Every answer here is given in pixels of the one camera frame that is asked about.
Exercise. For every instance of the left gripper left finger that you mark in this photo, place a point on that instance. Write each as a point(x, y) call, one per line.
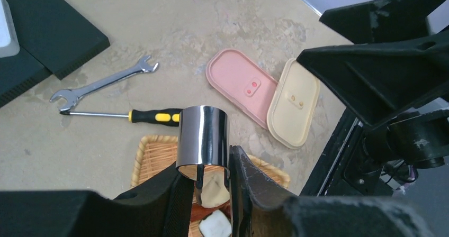
point(161, 206)

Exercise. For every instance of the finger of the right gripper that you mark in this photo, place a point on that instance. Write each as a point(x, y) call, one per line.
point(377, 82)
point(381, 21)

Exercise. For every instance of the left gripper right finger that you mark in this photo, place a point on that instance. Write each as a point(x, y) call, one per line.
point(261, 207)

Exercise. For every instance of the black metal tongs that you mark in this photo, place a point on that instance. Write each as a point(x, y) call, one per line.
point(202, 153)

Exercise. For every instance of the beige lunch box lid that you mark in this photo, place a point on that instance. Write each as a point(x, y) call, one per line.
point(293, 104)

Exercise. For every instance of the pink lunch box lid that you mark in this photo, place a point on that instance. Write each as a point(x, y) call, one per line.
point(243, 83)

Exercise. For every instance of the white small box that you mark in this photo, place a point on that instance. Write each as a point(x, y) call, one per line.
point(9, 42)

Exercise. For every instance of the dark red sausage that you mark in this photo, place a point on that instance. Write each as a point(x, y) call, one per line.
point(199, 212)

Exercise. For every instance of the white black sushi piece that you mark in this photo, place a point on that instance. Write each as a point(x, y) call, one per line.
point(215, 225)

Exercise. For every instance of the woven bamboo basket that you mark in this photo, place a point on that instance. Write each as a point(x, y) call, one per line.
point(157, 152)

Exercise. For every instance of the yellow black screwdriver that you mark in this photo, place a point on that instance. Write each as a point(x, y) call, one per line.
point(167, 117)

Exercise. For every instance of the silver wrench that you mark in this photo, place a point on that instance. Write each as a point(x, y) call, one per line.
point(74, 96)

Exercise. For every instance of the black foam block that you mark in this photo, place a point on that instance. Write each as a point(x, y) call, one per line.
point(54, 39)

